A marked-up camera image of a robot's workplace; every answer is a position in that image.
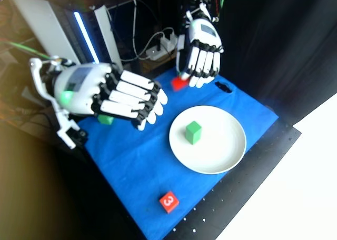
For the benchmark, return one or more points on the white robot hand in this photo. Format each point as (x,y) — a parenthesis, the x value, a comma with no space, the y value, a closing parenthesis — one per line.
(79,90)
(202,37)

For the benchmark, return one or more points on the red rectangular block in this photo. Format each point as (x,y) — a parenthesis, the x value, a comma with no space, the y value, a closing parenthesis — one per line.
(177,85)

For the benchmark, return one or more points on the green cube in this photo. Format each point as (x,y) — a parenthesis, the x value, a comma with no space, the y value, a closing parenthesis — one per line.
(193,133)
(105,120)

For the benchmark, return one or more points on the white round plate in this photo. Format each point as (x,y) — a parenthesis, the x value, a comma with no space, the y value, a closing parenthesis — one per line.
(218,150)

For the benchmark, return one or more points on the white power strip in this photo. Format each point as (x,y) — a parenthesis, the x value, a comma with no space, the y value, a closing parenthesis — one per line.
(168,42)

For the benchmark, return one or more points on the white computer tower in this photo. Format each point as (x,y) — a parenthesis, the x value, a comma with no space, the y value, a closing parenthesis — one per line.
(39,21)

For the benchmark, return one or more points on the blue cloth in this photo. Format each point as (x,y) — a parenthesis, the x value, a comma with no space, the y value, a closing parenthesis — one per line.
(144,158)

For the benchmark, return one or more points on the red cube with number three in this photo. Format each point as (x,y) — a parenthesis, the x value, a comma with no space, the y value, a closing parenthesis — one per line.
(169,201)

